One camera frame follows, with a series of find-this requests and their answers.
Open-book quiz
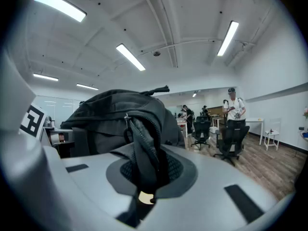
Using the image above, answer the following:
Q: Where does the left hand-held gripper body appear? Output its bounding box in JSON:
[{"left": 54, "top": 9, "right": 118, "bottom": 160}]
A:
[{"left": 0, "top": 49, "right": 73, "bottom": 231}]

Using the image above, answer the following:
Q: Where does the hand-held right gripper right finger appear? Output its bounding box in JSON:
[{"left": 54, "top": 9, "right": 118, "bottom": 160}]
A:
[{"left": 138, "top": 143, "right": 296, "bottom": 231}]

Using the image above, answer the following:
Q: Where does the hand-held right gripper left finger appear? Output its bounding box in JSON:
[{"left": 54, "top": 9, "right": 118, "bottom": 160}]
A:
[{"left": 42, "top": 145, "right": 145, "bottom": 231}]

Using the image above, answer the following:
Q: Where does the black backpack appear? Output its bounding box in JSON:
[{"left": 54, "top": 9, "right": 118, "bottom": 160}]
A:
[{"left": 60, "top": 85, "right": 186, "bottom": 194}]

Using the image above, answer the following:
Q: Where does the metal kettle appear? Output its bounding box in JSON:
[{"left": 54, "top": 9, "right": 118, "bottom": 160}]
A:
[{"left": 43, "top": 115, "right": 55, "bottom": 128}]

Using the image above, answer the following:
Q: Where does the black office chair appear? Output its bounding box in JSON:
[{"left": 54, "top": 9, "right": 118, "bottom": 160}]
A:
[
  {"left": 213, "top": 125, "right": 250, "bottom": 167},
  {"left": 191, "top": 120, "right": 213, "bottom": 151}
]

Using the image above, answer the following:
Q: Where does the white side table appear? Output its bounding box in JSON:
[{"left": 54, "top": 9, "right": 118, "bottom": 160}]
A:
[
  {"left": 176, "top": 118, "right": 189, "bottom": 138},
  {"left": 244, "top": 117, "right": 265, "bottom": 145}
]

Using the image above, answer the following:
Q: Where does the wooden cabinet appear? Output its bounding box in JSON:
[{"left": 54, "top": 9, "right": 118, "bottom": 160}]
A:
[{"left": 207, "top": 105, "right": 226, "bottom": 117}]

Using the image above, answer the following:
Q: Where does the ceiling light panel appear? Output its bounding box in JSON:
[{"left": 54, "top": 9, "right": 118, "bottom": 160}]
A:
[
  {"left": 76, "top": 83, "right": 99, "bottom": 91},
  {"left": 33, "top": 0, "right": 87, "bottom": 23},
  {"left": 33, "top": 73, "right": 59, "bottom": 82},
  {"left": 115, "top": 43, "right": 146, "bottom": 72},
  {"left": 217, "top": 20, "right": 240, "bottom": 57}
]

